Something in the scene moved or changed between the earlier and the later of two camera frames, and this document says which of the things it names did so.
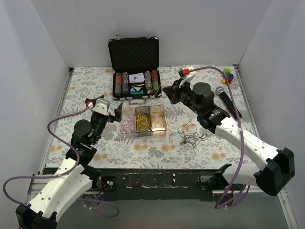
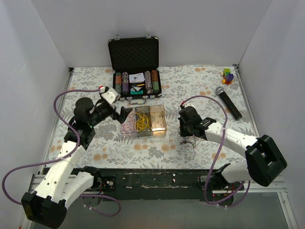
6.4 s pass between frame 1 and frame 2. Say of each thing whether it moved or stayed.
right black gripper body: moved
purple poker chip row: stayed
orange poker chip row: stayed
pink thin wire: stayed
